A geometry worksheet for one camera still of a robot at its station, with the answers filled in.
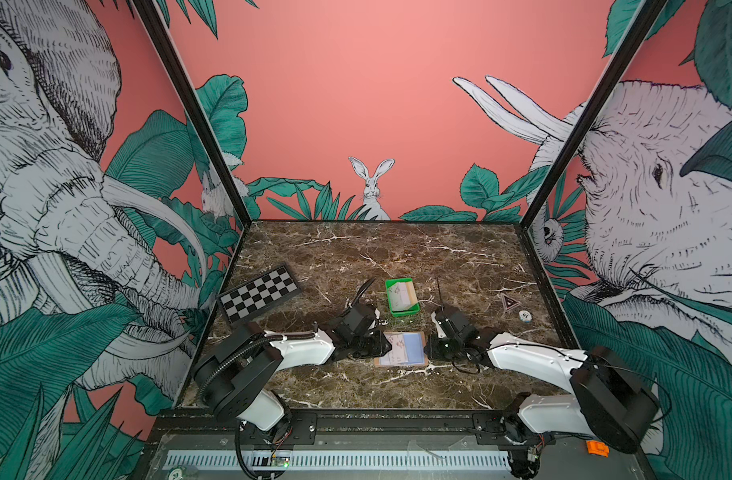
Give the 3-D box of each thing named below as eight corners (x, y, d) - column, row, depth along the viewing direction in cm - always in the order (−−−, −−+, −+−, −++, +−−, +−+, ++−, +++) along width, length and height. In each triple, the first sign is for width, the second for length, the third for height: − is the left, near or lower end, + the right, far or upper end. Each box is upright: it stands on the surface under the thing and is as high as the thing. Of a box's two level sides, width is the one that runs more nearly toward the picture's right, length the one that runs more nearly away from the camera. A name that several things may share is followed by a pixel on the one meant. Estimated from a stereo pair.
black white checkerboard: (232, 329, 93) (227, 323, 90) (221, 301, 99) (216, 295, 96) (302, 293, 102) (300, 286, 99) (288, 269, 108) (286, 262, 105)
